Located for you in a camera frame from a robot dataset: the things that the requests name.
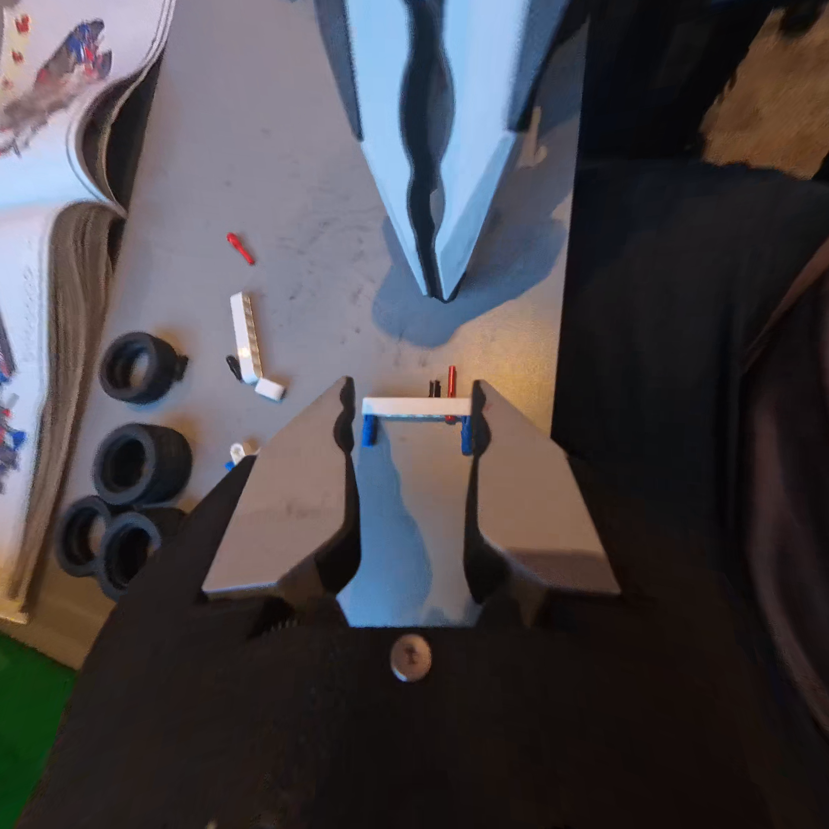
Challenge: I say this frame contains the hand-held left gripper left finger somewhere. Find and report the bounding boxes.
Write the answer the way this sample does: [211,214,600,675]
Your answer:
[201,376,362,603]

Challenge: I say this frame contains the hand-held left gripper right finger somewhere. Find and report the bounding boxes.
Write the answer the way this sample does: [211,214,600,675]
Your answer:
[464,379,623,604]

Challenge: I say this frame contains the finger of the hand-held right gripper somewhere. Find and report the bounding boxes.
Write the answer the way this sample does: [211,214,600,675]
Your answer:
[433,0,531,304]
[345,0,438,299]

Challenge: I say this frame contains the white toy beam with pins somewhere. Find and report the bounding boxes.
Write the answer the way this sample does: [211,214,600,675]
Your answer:
[361,396,472,420]

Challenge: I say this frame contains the grey desk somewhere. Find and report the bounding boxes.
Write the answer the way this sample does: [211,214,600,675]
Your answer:
[19,0,587,671]

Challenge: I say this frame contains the black rubber toy tire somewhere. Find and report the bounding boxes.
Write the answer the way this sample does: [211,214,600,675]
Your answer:
[97,506,189,600]
[92,423,194,506]
[55,495,114,577]
[98,332,179,405]

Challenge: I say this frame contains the long white toy beam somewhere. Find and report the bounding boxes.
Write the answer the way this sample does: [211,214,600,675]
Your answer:
[230,291,263,384]

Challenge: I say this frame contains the person's black trousers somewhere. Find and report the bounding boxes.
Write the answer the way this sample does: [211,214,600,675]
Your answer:
[551,158,778,649]

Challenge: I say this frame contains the person's brown shirt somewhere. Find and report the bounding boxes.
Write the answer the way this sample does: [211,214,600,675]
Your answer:
[738,240,829,733]

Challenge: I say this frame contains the open instruction booklet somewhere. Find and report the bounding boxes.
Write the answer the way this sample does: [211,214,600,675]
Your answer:
[0,0,176,623]

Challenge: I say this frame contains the green plastic box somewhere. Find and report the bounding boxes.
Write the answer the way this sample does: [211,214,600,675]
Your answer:
[0,631,79,829]

